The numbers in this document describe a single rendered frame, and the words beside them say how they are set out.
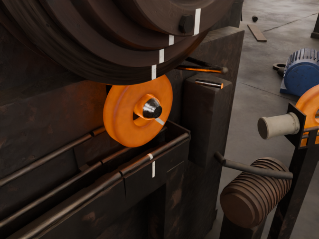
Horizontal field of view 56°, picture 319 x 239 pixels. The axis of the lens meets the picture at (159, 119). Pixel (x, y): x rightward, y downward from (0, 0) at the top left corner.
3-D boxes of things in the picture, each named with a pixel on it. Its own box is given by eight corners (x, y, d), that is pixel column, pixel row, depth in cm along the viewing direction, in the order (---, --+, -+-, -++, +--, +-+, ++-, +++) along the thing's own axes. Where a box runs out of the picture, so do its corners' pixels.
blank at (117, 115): (87, 124, 52) (98, 132, 50) (133, 50, 53) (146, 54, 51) (135, 150, 65) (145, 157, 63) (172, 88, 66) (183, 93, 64)
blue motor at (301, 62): (276, 98, 247) (287, 58, 229) (283, 75, 292) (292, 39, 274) (318, 106, 236) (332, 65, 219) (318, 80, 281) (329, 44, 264)
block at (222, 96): (175, 154, 87) (180, 77, 75) (192, 143, 92) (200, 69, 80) (205, 172, 80) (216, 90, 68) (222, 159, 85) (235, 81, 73)
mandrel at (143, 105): (110, 74, 66) (107, 93, 67) (94, 73, 62) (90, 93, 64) (168, 100, 56) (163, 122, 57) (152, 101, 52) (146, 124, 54)
